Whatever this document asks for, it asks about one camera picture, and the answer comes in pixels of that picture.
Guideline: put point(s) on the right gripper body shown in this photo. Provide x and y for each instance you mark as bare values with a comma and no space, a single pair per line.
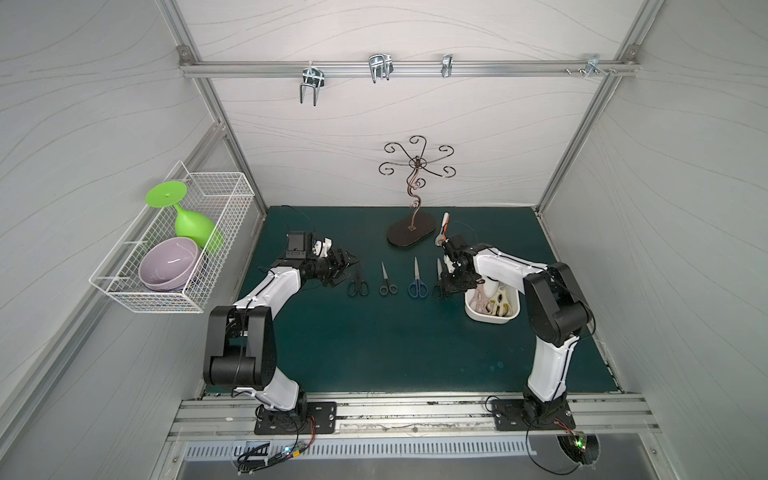
453,274

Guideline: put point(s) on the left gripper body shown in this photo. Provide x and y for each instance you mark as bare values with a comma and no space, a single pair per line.
335,267

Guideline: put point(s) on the black handled scissors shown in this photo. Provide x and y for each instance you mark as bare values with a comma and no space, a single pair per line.
439,289

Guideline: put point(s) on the large black scissors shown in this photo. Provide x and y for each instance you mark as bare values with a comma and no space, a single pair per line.
358,286

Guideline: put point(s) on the blue handled scissors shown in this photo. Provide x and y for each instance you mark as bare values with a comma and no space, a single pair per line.
417,288

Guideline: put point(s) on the white storage box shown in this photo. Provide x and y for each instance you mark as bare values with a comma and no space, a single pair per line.
490,288

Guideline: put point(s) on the small black scissors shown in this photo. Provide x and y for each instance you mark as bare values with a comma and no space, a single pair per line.
387,287

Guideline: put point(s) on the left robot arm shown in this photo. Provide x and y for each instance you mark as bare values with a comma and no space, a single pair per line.
241,348

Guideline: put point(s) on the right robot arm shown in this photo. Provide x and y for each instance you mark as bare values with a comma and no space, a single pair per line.
557,314

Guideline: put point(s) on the pink scissors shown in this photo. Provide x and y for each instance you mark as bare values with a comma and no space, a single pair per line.
479,301

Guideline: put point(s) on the beige scissors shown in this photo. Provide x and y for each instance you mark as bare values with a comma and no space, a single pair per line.
499,304

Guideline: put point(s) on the dark metal jewelry stand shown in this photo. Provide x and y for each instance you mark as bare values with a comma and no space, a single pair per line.
418,225

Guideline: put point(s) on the lilac bowl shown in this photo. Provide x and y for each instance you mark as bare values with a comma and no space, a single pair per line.
169,265

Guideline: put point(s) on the green plastic goblet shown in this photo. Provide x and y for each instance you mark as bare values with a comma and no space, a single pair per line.
189,224

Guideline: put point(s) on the double prong metal hook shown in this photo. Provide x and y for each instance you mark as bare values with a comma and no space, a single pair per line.
313,79

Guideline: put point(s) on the white vent strip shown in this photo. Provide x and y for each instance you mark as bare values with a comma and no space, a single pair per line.
367,448

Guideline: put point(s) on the metal loop hook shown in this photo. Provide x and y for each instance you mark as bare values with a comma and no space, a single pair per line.
380,66

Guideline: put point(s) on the small metal hook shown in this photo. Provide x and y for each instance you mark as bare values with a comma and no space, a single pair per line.
446,66

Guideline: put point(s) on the right metal hook cluster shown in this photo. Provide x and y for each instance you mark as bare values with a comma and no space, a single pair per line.
591,68

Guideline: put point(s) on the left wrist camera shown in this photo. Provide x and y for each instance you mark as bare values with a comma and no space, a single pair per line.
307,246

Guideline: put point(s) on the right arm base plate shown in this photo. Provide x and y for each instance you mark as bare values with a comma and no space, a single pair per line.
510,415

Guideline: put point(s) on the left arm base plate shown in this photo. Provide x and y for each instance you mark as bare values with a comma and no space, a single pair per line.
305,419

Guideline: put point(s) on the white wire basket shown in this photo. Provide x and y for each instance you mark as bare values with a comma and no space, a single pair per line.
223,197

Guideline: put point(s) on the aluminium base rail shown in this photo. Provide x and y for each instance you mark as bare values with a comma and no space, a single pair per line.
407,415

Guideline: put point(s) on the aluminium top rail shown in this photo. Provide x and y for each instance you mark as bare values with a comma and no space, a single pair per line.
402,69

